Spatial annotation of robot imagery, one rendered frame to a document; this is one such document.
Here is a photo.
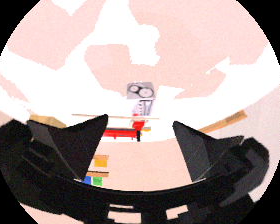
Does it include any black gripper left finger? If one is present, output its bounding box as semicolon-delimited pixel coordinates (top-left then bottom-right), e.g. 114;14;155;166
26;115;109;181

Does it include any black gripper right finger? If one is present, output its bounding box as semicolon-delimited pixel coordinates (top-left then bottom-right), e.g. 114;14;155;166
172;120;245;183

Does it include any grey rectangular block with notch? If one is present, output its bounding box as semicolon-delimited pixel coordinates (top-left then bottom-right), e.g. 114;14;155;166
127;81;156;117

